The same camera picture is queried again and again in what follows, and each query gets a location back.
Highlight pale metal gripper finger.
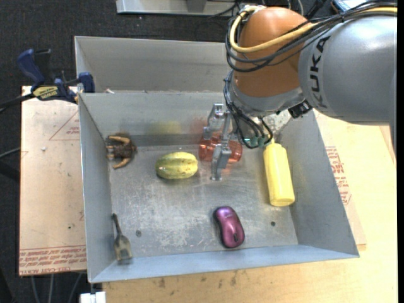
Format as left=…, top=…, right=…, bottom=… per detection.
left=210, top=133, right=234, bottom=182
left=202, top=103, right=230, bottom=141

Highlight clear orange plastic cup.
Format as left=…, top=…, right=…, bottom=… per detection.
left=198, top=133, right=244, bottom=164

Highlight yellow-green toy melon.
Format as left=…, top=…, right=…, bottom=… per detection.
left=154, top=151, right=199, bottom=181

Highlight yellow squeeze bottle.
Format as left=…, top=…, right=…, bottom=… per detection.
left=262, top=138, right=296, bottom=208

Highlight grey metal bin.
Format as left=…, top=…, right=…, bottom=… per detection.
left=74, top=35, right=360, bottom=284

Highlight purple computer mouse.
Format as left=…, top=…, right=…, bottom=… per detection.
left=211, top=205, right=246, bottom=249

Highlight brown toy crab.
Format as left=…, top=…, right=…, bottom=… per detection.
left=105, top=133, right=138, bottom=170

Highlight brown cardboard board red print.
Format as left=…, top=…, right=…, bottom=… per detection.
left=18, top=85, right=369, bottom=278

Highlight black cylinder on white bracket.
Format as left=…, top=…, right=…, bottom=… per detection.
left=277, top=100, right=314, bottom=120

